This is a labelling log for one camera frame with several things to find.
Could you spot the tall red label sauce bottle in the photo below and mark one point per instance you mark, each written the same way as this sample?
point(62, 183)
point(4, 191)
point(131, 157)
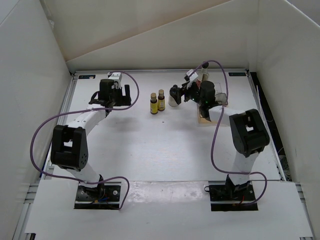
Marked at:
point(204, 75)

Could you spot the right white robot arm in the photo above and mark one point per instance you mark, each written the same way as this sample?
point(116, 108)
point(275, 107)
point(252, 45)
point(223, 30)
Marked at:
point(248, 131)

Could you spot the left small yellow label bottle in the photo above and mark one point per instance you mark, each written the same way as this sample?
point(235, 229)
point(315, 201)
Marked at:
point(153, 103)

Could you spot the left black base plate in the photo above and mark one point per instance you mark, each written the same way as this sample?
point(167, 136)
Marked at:
point(108, 199)

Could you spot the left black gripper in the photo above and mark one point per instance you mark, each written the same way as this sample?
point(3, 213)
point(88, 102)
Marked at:
point(124, 100)

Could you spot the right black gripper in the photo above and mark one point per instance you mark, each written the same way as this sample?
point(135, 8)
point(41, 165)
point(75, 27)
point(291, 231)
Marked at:
point(181, 92)

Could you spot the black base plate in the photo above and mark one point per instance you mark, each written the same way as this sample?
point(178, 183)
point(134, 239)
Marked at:
point(108, 199)
point(221, 201)

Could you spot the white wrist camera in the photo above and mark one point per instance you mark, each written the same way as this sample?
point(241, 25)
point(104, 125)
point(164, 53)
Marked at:
point(116, 76)
point(190, 77)

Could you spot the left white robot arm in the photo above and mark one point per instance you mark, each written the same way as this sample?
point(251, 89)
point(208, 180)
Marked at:
point(69, 149)

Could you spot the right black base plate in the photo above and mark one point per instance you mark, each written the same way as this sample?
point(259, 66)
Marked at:
point(221, 201)

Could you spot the right small yellow label bottle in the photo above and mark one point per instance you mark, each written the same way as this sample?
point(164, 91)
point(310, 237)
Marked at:
point(161, 100)

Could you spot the small yellow label bottle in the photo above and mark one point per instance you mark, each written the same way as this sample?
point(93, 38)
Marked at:
point(153, 103)
point(161, 100)

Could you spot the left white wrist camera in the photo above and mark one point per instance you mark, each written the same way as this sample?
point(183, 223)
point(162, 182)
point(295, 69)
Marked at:
point(116, 76)

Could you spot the tiered plastic condiment rack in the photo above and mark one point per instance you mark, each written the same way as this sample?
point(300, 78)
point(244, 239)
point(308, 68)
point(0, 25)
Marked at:
point(203, 111)

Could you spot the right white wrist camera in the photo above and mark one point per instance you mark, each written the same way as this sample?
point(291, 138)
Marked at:
point(190, 77)

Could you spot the white powder jar black lid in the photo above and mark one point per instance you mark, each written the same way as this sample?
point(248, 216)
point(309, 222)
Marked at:
point(171, 100)

